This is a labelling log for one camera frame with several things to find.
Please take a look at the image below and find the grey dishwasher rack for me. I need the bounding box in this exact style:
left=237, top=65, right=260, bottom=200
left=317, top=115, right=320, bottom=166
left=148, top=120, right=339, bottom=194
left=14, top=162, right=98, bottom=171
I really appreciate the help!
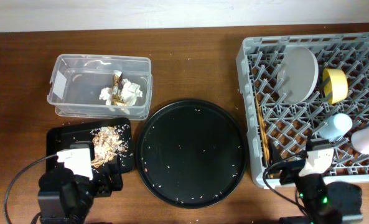
left=236, top=33, right=369, bottom=188

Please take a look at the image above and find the gold foil wrapper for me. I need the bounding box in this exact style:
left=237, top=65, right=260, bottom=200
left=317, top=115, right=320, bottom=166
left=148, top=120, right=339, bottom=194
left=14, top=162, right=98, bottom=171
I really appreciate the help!
left=112, top=70, right=129, bottom=106

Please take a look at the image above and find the wooden chopstick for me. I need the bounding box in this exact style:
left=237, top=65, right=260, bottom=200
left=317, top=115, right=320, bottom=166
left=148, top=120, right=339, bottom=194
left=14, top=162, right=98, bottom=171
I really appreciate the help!
left=255, top=95, right=269, bottom=166
left=260, top=122, right=270, bottom=166

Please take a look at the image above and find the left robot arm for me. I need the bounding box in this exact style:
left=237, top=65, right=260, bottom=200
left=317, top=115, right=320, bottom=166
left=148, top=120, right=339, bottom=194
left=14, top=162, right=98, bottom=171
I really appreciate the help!
left=31, top=155, right=123, bottom=223

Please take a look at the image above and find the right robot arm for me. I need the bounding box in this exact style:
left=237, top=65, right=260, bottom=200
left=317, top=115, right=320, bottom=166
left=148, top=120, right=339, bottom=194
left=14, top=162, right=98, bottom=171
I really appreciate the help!
left=263, top=159, right=363, bottom=224

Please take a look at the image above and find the pink cup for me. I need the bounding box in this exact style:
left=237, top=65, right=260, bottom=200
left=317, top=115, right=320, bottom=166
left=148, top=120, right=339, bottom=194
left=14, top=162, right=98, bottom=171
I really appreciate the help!
left=351, top=128, right=369, bottom=154

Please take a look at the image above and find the food scraps and rice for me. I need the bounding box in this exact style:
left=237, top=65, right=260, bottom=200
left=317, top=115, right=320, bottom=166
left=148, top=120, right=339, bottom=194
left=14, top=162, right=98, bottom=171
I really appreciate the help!
left=90, top=124, right=129, bottom=169

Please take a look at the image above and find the round black tray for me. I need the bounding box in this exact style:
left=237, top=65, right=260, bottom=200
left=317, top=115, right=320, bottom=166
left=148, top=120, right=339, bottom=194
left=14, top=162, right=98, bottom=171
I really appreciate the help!
left=135, top=100, right=248, bottom=209

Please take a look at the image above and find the grey plate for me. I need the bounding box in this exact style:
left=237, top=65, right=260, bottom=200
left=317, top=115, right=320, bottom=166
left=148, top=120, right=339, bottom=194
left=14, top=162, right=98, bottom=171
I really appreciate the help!
left=277, top=47, right=319, bottom=104

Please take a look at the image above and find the white napkin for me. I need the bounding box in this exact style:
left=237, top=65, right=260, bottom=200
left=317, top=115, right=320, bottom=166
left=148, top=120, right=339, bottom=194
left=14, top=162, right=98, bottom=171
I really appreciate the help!
left=118, top=78, right=142, bottom=114
left=99, top=87, right=118, bottom=106

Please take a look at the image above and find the yellow bowl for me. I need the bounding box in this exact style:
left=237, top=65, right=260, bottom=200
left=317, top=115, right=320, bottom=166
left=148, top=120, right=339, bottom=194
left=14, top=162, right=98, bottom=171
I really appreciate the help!
left=322, top=68, right=348, bottom=105

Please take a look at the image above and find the blue cup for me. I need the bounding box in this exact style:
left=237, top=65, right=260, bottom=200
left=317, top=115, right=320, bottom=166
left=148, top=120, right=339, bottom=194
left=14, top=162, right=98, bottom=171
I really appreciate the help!
left=319, top=113, right=353, bottom=142

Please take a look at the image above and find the clear plastic bin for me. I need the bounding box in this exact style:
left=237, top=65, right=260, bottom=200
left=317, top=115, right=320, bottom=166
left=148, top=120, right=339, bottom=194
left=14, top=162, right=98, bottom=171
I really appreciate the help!
left=47, top=54, right=152, bottom=120

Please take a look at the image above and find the black rectangular tray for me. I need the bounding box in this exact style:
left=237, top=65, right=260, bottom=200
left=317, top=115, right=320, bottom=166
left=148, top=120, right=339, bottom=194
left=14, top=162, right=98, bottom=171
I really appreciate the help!
left=46, top=118, right=135, bottom=174

